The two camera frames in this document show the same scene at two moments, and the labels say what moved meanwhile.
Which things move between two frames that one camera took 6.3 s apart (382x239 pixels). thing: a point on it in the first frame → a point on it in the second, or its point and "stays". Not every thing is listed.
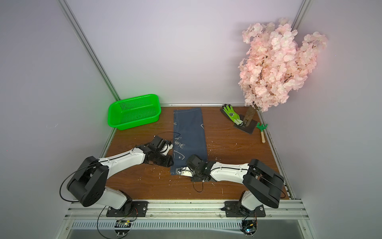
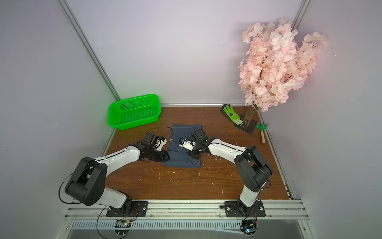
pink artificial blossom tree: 275,66 stays
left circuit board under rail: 122,227 stays
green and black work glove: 233,115 stays
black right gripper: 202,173 → 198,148
